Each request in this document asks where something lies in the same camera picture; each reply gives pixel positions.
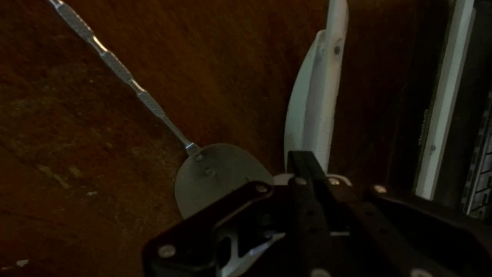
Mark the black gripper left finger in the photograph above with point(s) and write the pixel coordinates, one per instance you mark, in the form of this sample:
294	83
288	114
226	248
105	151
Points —
246	225

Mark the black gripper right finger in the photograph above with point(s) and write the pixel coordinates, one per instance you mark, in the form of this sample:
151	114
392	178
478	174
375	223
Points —
400	235

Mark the white toaster oven body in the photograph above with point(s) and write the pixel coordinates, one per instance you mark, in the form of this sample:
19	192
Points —
446	101

